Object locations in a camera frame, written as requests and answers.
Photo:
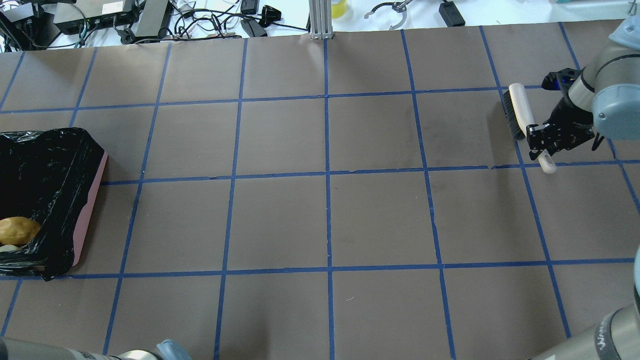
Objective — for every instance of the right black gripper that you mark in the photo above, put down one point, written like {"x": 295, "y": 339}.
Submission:
{"x": 569, "y": 116}

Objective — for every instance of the beige hand brush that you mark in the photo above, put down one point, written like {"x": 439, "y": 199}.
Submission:
{"x": 521, "y": 121}

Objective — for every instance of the brown potato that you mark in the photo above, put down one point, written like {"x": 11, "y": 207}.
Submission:
{"x": 18, "y": 230}

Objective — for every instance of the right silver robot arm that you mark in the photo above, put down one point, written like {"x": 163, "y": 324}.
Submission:
{"x": 600, "y": 101}

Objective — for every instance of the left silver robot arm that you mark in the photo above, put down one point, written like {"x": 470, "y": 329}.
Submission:
{"x": 615, "y": 337}

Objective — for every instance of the pink bin with black bag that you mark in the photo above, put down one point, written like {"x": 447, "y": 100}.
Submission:
{"x": 51, "y": 177}

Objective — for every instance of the black power adapter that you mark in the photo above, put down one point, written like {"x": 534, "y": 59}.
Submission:
{"x": 450, "y": 14}

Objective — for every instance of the yellow tape roll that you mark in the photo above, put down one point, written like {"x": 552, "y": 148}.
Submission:
{"x": 338, "y": 8}

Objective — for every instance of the aluminium frame post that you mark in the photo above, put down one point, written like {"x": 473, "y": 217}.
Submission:
{"x": 320, "y": 16}

